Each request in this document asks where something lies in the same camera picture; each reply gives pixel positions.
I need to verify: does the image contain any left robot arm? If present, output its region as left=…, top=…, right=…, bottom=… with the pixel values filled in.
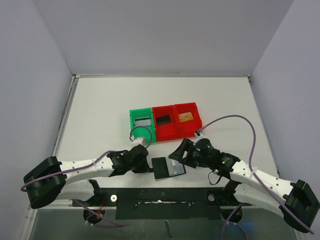
left=21, top=144, right=150, bottom=209

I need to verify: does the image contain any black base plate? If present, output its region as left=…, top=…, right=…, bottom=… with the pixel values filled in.
left=83, top=187, right=239, bottom=220

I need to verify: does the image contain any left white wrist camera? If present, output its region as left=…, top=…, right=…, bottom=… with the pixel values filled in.
left=130, top=136, right=147, bottom=146

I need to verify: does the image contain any black credit card in bin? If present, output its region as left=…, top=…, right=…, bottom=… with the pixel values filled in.
left=156, top=115, right=172, bottom=126

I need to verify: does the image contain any green plastic bin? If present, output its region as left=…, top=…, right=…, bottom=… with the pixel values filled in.
left=129, top=107, right=157, bottom=144

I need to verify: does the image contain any gold credit card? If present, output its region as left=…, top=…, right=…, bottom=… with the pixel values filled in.
left=178, top=112, right=194, bottom=123

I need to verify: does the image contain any red plastic bin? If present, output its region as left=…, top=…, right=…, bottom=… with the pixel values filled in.
left=152, top=105, right=179, bottom=142
left=174, top=102, right=203, bottom=138

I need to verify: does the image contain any black leather card holder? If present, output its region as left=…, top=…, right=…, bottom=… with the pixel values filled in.
left=151, top=157, right=186, bottom=180

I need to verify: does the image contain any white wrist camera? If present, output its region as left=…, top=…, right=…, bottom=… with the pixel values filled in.
left=130, top=136, right=147, bottom=146
left=194, top=130, right=205, bottom=139

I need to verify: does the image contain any silver credit card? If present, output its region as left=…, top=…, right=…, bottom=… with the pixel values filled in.
left=133, top=117, right=152, bottom=127

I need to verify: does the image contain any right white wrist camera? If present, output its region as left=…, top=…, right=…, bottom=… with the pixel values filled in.
left=194, top=130, right=205, bottom=139

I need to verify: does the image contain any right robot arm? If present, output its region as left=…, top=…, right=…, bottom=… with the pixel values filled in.
left=168, top=138, right=320, bottom=233

